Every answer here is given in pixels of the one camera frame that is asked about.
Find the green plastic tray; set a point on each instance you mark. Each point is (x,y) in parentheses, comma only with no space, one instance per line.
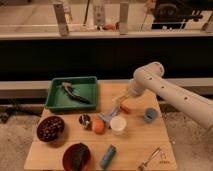
(58,101)

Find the dark purple bowl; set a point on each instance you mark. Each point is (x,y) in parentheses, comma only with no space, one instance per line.
(50,129)

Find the red bowl with dark contents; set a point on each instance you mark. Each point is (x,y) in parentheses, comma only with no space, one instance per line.
(76,158)

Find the orange fruit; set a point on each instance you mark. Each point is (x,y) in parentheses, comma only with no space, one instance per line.
(98,126)

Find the white round cup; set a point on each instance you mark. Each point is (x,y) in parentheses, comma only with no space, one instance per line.
(118,125)

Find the small dark shiny ball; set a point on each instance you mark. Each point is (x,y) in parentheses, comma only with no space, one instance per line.
(85,121)

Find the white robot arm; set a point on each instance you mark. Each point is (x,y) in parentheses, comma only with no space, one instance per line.
(150,77)

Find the pale yellow banana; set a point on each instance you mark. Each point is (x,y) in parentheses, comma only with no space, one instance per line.
(119,100)

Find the dark tool in tray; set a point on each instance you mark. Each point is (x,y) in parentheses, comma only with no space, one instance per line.
(69,90)

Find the wooden table board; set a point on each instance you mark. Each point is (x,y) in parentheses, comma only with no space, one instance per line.
(133,145)

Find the orange carrot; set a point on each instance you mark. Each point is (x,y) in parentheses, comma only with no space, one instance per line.
(125,109)

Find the blue round cup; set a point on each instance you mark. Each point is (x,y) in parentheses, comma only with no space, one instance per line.
(150,115)

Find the light blue tool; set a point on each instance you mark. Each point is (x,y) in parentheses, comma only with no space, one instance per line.
(108,116)

